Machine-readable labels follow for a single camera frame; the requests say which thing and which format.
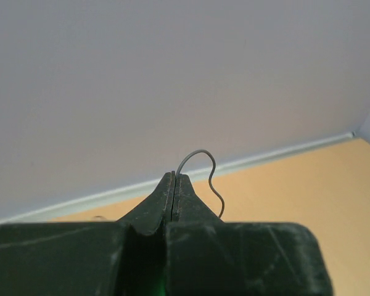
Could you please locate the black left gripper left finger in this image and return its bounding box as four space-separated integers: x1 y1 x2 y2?
0 172 176 295

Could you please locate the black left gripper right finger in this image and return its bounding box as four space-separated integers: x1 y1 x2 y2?
171 175 333 295

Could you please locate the grey cable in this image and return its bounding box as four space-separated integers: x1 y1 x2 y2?
176 149 226 218

